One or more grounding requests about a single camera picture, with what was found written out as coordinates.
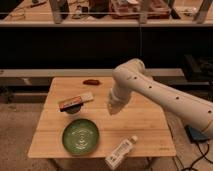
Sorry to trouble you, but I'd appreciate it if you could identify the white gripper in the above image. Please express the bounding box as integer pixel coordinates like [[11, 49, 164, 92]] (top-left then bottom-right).
[[107, 98, 126, 115]]

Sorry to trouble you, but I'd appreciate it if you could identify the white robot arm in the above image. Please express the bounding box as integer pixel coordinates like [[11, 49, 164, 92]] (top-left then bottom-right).
[[107, 58, 213, 139]]

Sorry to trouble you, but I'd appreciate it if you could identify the dark red small object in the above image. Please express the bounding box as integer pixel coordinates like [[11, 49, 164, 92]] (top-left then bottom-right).
[[83, 79, 100, 85]]

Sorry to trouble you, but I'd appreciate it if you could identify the small dark bowl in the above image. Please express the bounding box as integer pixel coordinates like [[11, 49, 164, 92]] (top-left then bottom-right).
[[66, 104, 82, 115]]

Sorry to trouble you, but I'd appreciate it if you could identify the orange white flat box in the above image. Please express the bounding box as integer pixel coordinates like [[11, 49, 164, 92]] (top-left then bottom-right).
[[58, 92, 94, 111]]

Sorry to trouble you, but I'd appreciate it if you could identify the wooden folding table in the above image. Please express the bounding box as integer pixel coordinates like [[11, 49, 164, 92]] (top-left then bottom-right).
[[27, 76, 177, 171]]

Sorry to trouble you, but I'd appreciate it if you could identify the white plastic bottle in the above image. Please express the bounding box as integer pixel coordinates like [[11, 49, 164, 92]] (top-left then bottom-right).
[[105, 135, 138, 171]]

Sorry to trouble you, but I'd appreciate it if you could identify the green round plate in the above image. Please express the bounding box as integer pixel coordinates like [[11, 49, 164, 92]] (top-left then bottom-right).
[[62, 119, 99, 156]]

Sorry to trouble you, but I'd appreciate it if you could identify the blue black floor device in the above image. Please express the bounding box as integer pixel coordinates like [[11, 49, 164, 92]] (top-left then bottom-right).
[[185, 125, 209, 143]]

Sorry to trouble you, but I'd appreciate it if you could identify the brown tray on shelf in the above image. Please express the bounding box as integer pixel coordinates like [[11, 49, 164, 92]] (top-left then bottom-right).
[[109, 0, 171, 19]]

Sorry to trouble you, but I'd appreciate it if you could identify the metal shelf rack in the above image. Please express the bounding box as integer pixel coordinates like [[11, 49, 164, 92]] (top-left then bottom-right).
[[0, 0, 213, 27]]

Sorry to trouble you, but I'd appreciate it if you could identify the black floor cable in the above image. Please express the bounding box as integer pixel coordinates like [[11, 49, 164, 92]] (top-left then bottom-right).
[[173, 141, 213, 171]]

